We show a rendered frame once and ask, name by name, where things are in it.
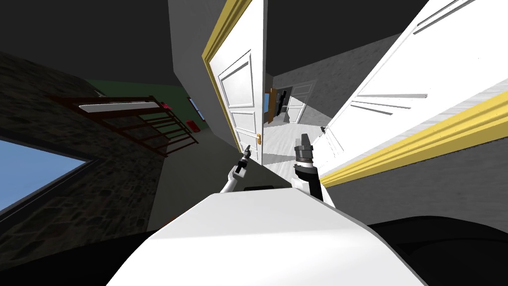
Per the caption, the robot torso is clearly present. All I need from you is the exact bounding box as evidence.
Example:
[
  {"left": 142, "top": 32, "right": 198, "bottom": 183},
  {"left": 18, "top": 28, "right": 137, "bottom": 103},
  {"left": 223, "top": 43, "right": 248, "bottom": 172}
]
[{"left": 105, "top": 185, "right": 430, "bottom": 286}]

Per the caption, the small blue window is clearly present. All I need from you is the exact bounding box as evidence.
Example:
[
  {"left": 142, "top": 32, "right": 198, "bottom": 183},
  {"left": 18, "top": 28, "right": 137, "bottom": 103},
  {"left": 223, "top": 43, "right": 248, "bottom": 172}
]
[{"left": 188, "top": 97, "right": 206, "bottom": 122}]

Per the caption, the dark red metal rack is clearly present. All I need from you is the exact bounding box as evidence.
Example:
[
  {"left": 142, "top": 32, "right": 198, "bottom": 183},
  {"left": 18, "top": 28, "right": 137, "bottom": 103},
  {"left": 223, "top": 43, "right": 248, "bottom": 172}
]
[{"left": 51, "top": 94, "right": 200, "bottom": 158}]

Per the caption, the large white panelled door leaf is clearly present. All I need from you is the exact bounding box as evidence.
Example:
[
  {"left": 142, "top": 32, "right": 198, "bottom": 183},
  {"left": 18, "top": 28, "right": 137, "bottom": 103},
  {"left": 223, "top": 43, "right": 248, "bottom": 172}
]
[{"left": 312, "top": 0, "right": 508, "bottom": 176}]

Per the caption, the distant white door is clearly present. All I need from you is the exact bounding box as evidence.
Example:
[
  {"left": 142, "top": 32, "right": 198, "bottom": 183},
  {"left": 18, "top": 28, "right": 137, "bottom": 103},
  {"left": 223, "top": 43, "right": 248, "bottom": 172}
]
[{"left": 286, "top": 82, "right": 315, "bottom": 124}]

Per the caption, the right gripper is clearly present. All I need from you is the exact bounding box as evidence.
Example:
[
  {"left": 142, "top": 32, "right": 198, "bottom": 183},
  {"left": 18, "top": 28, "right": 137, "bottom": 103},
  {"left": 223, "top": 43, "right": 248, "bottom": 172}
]
[{"left": 294, "top": 134, "right": 316, "bottom": 164}]

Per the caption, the brown wooden door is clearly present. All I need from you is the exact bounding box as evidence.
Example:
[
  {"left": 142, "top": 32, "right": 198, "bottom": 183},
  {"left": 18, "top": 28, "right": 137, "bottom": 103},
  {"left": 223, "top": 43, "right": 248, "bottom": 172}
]
[{"left": 267, "top": 87, "right": 278, "bottom": 125}]

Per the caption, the large blue window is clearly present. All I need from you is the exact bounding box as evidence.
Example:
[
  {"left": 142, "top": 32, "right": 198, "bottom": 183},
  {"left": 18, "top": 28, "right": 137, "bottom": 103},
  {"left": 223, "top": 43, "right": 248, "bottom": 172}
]
[{"left": 0, "top": 139, "right": 89, "bottom": 212}]

